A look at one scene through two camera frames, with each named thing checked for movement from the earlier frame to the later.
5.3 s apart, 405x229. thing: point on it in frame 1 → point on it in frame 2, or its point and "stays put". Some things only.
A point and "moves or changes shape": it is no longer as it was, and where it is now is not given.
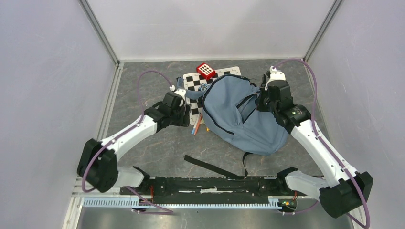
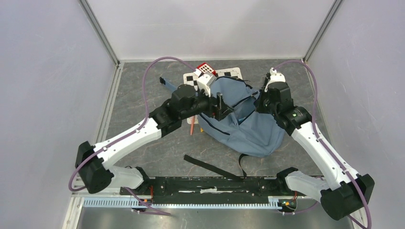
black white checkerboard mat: x=193 y=80 stays put
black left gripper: x=184 y=121 → x=214 y=111
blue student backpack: x=232 y=116 moves or changes shape
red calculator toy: x=206 y=71 stays put
